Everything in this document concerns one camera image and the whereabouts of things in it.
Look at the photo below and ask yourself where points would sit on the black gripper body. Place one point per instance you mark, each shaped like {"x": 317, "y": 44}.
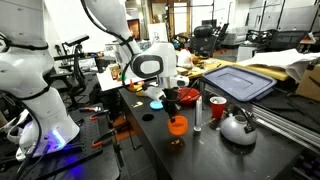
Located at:
{"x": 170, "y": 88}

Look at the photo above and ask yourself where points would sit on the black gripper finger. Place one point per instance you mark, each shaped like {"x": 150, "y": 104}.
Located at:
{"x": 173, "y": 111}
{"x": 168, "y": 108}

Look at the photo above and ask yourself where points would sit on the orange plastic bowl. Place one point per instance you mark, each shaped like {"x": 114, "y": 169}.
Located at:
{"x": 178, "y": 127}

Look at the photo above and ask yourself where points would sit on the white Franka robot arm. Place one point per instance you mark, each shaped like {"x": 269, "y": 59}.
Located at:
{"x": 30, "y": 83}

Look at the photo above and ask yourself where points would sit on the red bowl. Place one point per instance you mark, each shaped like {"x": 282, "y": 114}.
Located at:
{"x": 190, "y": 95}

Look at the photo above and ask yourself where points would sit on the small light blue plate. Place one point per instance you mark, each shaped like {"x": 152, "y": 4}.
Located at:
{"x": 156, "y": 106}

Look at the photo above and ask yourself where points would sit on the wooden block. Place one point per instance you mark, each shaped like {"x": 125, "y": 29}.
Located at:
{"x": 181, "y": 71}

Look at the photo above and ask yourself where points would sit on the small crumbs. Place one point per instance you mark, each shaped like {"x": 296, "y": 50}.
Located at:
{"x": 176, "y": 142}

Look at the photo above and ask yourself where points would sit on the tan paper scrap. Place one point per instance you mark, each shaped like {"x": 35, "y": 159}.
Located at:
{"x": 137, "y": 104}

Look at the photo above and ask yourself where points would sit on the orange toy bottle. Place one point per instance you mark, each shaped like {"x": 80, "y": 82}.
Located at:
{"x": 131, "y": 86}

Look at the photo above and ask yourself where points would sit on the red plastic cup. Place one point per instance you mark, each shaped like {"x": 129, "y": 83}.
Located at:
{"x": 218, "y": 107}

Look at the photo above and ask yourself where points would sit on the black office chair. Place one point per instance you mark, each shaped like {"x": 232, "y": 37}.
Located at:
{"x": 204, "y": 40}

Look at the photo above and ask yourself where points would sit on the white board table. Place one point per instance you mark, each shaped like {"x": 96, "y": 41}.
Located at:
{"x": 108, "y": 83}

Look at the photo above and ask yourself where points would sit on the yellow wooden table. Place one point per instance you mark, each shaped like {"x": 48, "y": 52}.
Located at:
{"x": 230, "y": 65}

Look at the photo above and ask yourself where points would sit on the blue bin lid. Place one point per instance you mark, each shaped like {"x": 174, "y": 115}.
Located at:
{"x": 238, "y": 83}

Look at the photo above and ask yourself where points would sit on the white crumpled cloth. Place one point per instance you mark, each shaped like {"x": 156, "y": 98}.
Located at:
{"x": 283, "y": 60}

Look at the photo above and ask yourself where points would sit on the grey cabinets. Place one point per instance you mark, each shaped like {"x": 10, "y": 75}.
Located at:
{"x": 286, "y": 15}

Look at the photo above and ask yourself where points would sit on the cardboard box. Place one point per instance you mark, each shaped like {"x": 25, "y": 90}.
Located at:
{"x": 310, "y": 83}

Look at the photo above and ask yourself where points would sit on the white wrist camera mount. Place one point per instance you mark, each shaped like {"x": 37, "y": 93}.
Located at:
{"x": 182, "y": 81}

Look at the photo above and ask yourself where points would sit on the aluminium rail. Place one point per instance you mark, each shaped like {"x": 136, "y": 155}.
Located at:
{"x": 286, "y": 125}

